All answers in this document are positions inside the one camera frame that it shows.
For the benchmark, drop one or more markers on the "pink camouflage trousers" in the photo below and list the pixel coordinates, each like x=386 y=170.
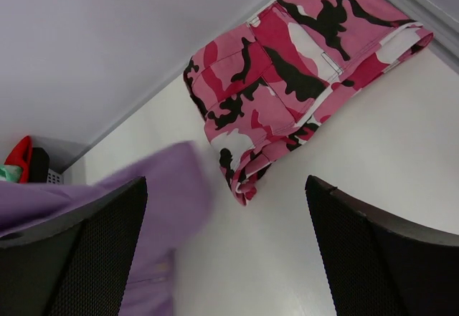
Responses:
x=265 y=87

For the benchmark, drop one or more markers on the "black garment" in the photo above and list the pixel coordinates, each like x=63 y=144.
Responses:
x=39 y=166

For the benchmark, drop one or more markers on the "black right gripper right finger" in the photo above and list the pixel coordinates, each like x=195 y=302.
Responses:
x=378 y=263

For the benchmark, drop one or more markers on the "grey perforated bin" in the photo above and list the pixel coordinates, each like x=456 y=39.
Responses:
x=62 y=153

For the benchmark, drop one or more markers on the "purple trousers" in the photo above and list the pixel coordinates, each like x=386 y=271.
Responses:
x=178 y=204

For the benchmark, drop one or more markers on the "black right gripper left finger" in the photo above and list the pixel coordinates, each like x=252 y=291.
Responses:
x=76 y=263

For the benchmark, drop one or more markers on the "red garment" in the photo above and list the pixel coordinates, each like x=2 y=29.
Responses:
x=21 y=156

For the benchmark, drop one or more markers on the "green tie-dye garment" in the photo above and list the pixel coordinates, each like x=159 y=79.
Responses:
x=10 y=173

